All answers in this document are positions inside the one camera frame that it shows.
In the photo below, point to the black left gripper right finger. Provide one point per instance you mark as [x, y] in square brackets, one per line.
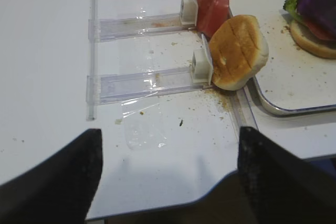
[280, 187]

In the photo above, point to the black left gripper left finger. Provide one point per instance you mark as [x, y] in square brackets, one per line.
[58, 190]

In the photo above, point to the purple lettuce leaf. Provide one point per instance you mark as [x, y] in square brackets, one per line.
[320, 12]

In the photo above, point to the tomato slice on burger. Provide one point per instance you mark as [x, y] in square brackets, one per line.
[318, 31]

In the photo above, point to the green lettuce on burger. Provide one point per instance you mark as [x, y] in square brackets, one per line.
[291, 7]

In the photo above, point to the tomato slice left rack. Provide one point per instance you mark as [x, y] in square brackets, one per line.
[211, 15]

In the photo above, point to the clear tape patch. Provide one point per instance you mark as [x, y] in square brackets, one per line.
[143, 123]

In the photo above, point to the metal tray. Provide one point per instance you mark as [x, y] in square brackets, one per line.
[293, 81]

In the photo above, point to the clear left lower track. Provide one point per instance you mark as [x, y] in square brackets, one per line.
[112, 88]

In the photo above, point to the clear track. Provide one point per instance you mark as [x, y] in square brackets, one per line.
[103, 30]
[112, 88]

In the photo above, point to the white pusher left lower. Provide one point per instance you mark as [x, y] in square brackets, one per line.
[202, 65]

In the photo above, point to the white pusher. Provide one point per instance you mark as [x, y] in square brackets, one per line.
[202, 65]
[188, 9]

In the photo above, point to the bun half left rack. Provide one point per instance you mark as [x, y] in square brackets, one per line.
[239, 51]

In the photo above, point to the bottom bun on tray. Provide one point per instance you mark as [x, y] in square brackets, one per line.
[309, 42]

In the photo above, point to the clear left upper track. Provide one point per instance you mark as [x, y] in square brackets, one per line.
[103, 30]

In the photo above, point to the white pusher left upper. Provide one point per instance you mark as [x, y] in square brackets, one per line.
[188, 9]

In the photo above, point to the clear left long rail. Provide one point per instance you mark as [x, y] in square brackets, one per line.
[240, 110]

